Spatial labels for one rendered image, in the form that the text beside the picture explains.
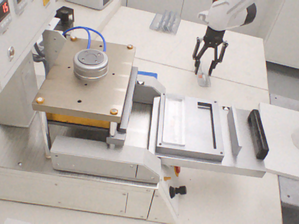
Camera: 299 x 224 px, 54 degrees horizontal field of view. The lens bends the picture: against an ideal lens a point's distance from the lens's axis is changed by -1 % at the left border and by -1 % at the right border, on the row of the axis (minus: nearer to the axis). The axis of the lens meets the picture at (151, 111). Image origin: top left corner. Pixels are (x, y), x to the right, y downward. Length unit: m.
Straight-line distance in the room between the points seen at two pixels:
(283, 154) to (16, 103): 0.88
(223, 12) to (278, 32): 1.89
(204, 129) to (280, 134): 0.48
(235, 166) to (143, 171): 0.23
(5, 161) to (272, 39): 2.55
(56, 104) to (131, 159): 0.20
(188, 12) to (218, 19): 2.23
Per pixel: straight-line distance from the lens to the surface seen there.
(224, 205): 0.95
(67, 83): 0.67
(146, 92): 0.87
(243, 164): 0.77
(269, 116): 1.27
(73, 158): 0.68
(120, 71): 0.71
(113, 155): 0.67
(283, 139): 1.21
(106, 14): 1.66
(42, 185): 0.80
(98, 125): 0.67
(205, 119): 0.82
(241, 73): 1.49
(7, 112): 0.82
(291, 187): 1.10
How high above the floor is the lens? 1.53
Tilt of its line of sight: 43 degrees down
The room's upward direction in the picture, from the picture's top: 11 degrees clockwise
